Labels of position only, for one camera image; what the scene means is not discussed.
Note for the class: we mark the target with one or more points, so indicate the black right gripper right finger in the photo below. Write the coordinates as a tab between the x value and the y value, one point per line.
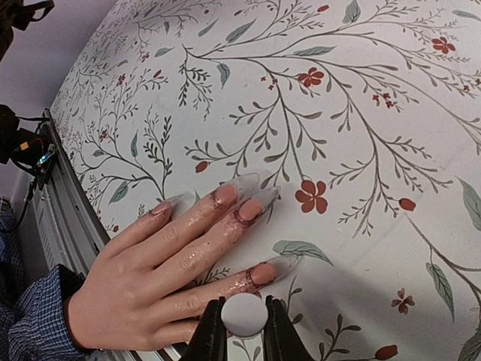
281	341

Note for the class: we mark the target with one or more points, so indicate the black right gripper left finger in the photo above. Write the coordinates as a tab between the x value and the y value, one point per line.
209	341

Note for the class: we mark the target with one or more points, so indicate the white nail polish brush cap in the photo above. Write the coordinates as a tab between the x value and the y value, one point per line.
244	315

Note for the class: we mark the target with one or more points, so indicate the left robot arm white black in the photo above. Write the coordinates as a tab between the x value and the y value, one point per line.
15	14

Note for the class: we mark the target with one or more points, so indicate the blue checked sleeve forearm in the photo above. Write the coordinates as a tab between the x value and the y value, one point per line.
33	326

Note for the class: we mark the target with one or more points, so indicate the person's bare hand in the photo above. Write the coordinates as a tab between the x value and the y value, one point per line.
138	294

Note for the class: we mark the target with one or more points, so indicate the floral patterned table mat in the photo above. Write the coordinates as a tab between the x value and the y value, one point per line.
366	115

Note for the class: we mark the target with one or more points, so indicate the front aluminium rail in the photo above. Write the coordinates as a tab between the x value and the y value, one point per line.
69	229

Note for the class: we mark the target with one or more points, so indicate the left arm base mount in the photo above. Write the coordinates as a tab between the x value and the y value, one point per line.
28	144

